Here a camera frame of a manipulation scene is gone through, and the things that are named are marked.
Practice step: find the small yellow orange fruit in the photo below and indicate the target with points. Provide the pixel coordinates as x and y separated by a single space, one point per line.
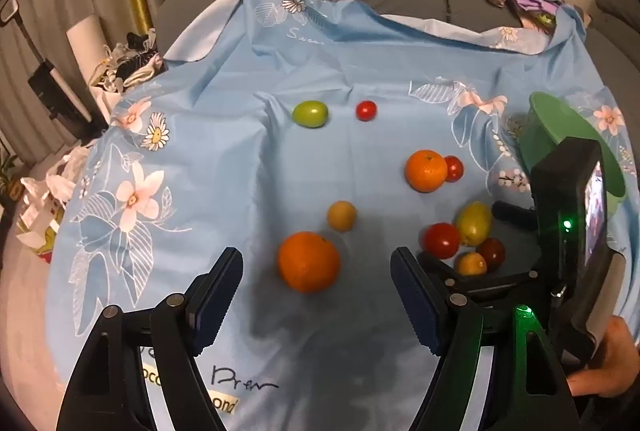
470 264

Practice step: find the light blue floral cloth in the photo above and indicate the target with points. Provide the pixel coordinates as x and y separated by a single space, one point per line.
225 136

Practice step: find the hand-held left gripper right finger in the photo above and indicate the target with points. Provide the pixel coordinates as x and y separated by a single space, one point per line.
415 301

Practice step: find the medium orange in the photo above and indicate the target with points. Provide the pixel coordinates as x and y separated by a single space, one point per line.
426 170

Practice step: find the white roll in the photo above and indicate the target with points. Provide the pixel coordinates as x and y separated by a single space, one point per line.
87 46

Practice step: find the green bowl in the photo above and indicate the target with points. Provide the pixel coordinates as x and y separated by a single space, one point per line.
565 121

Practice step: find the small red tomato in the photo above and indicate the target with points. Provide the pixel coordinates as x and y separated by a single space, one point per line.
455 168
366 110

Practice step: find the yellow green fruit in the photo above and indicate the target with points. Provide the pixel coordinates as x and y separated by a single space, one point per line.
474 222

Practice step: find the person's right hand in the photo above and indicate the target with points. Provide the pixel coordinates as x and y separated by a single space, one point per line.
615 361

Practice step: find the large orange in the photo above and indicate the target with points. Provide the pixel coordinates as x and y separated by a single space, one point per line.
308 262

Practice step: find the black upright vacuum cleaner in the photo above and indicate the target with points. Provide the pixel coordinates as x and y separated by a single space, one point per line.
47 83

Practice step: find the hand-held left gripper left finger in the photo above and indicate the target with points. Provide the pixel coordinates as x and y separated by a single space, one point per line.
215 306

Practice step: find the large red tomato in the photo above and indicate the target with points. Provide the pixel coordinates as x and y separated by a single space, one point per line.
442 240

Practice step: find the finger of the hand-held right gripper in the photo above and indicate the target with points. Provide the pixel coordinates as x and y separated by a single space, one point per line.
495 282
512 214

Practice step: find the dark red tomato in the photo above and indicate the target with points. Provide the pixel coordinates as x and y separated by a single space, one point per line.
494 252

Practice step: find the tan round fruit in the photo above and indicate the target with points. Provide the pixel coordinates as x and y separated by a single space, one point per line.
342 215

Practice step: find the black white patterned cloth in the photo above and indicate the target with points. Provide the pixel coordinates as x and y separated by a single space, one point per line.
125 61

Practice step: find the white crumpled bag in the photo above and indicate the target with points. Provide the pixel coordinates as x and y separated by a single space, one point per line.
55 181

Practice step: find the green round fruit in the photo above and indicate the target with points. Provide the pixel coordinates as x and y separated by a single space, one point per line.
310 113

